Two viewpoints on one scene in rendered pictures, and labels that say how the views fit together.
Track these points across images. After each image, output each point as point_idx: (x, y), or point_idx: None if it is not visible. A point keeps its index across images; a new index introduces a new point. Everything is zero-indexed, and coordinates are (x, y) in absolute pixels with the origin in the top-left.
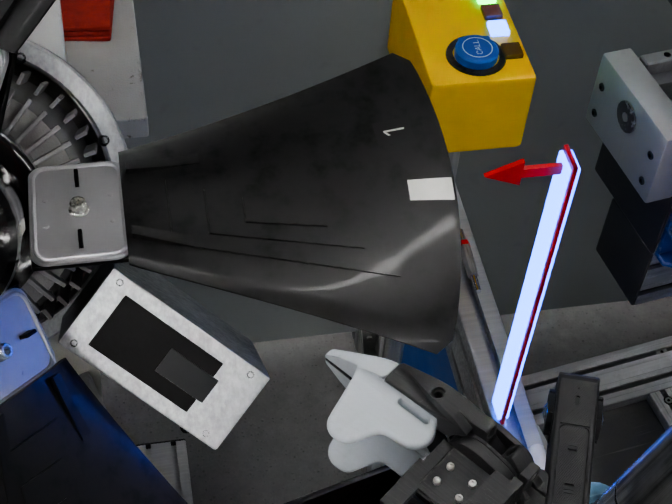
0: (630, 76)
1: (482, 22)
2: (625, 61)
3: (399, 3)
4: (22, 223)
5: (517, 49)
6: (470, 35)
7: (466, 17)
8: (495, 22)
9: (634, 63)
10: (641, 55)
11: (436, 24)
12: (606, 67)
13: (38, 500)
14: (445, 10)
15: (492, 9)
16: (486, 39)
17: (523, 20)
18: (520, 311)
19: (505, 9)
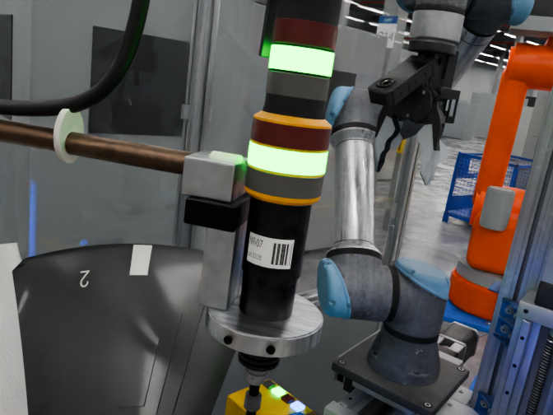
0: (345, 414)
1: (286, 405)
2: (336, 408)
3: (236, 408)
4: None
5: (316, 414)
6: (290, 414)
7: (277, 405)
8: (295, 403)
9: (341, 408)
10: (341, 403)
11: (267, 414)
12: (329, 413)
13: None
14: (265, 405)
15: (288, 397)
16: (299, 413)
17: (223, 408)
18: None
19: (291, 395)
